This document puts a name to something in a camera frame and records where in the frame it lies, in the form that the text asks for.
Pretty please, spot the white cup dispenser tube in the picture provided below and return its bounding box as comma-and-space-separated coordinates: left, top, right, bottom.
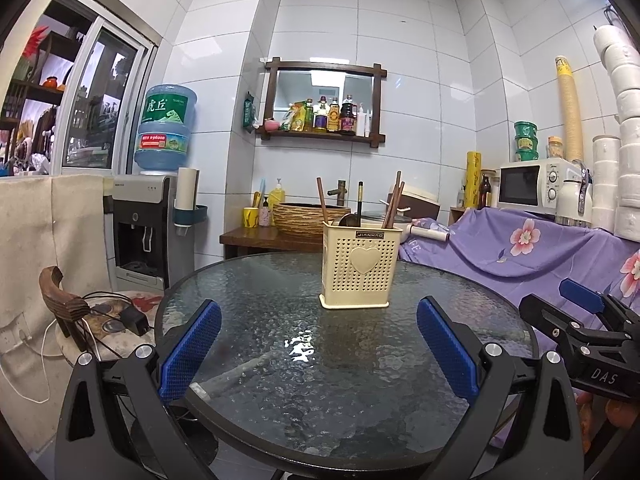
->
175, 167, 200, 210

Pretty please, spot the person's right hand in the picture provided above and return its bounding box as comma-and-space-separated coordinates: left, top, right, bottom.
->
574, 392, 634, 434

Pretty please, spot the white microwave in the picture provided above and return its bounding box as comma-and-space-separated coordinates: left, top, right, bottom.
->
497, 158, 576, 211

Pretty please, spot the yellow film roll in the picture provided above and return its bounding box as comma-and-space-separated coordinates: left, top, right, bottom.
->
465, 151, 484, 210

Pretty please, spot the brown wooden chair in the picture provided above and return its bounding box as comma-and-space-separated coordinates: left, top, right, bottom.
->
38, 265, 92, 352

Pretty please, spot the white thermos kettle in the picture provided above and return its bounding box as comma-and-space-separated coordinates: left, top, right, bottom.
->
554, 159, 595, 228

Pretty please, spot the black table pedestal base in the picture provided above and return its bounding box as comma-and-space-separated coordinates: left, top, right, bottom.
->
130, 406, 220, 467

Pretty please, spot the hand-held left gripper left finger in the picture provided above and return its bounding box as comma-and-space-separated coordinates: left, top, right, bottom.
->
54, 298, 223, 480

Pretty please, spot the white lint roller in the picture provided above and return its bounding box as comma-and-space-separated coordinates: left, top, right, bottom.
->
404, 224, 450, 243

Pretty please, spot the white brown rice cooker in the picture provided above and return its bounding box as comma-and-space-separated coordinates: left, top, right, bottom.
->
387, 184, 442, 219

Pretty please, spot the green hanging packet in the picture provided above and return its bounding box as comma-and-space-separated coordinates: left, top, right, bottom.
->
242, 92, 257, 134

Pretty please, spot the wooden framed mirror shelf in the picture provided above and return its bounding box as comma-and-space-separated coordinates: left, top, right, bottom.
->
257, 57, 389, 149

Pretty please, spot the stack of white paper rolls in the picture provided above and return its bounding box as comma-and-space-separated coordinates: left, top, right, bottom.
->
592, 24, 640, 242

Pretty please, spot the black power adapter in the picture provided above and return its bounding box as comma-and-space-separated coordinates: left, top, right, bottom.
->
121, 307, 151, 337

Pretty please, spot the wooden chair with cushion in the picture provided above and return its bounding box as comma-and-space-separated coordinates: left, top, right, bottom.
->
54, 289, 167, 367

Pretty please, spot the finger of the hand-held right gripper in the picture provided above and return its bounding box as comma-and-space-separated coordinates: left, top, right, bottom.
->
519, 293, 601, 361
559, 278, 640, 334

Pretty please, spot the purple floral cloth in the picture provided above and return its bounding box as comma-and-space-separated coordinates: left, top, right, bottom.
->
399, 204, 640, 451

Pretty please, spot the teal wall holder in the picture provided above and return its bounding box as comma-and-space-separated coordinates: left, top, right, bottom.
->
172, 203, 208, 226

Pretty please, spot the black cable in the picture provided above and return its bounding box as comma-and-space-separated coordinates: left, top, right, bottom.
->
82, 290, 151, 356

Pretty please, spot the cream plastic utensil holder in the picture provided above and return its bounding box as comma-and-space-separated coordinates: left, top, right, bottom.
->
318, 220, 404, 310

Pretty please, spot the tall paper cup stack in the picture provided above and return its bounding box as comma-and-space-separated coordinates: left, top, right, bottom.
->
553, 56, 585, 161

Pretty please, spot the sliding glass window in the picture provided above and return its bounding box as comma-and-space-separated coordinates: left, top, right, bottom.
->
0, 0, 164, 179

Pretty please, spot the blue water jug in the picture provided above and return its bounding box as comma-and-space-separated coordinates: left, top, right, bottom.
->
133, 84, 198, 174

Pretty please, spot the grey water dispenser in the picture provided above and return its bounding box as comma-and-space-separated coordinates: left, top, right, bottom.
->
110, 173, 201, 292

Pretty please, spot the wooden washstand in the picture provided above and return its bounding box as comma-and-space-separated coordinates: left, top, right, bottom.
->
219, 226, 326, 261

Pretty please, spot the white pot with lid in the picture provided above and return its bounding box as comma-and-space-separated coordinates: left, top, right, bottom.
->
359, 209, 416, 227

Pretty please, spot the purple label bottle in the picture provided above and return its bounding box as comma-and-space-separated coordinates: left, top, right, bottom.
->
314, 95, 330, 134

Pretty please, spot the yellow seasoning packet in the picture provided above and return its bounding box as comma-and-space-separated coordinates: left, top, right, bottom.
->
281, 101, 307, 134

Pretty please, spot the brass faucet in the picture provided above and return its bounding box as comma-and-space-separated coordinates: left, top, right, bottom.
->
327, 179, 350, 206

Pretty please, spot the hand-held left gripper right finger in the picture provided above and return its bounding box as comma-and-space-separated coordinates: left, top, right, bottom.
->
345, 296, 585, 480

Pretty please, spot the woven basin sink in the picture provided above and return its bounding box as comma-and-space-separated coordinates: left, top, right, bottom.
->
273, 202, 352, 239

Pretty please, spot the beige cloth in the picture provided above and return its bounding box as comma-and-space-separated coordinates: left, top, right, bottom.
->
0, 174, 114, 427

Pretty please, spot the white wall socket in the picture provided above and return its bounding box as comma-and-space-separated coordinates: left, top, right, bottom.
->
0, 326, 27, 357

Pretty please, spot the white cable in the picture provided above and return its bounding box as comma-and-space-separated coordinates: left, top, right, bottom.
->
0, 319, 101, 404

